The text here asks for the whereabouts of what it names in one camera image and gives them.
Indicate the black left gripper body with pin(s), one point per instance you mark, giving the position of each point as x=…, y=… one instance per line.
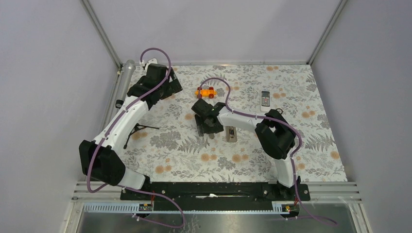
x=163, y=88

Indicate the grey remote control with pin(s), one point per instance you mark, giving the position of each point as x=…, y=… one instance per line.
x=231, y=134

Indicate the orange toy car chassis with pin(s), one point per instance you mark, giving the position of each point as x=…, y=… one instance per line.
x=209, y=92

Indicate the white slotted cable duct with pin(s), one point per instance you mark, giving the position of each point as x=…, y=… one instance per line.
x=156, y=208

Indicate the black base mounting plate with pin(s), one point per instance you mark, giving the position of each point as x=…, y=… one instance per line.
x=208, y=196

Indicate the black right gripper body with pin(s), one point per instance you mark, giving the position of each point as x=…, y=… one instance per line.
x=209, y=129

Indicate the floral patterned table mat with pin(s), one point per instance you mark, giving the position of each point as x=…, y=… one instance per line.
x=170, y=149

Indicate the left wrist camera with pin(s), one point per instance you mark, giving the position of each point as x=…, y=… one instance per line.
x=145, y=64

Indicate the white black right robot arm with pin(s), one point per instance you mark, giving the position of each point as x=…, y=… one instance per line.
x=273, y=132

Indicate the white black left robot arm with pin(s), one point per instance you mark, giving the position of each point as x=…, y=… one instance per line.
x=100, y=157

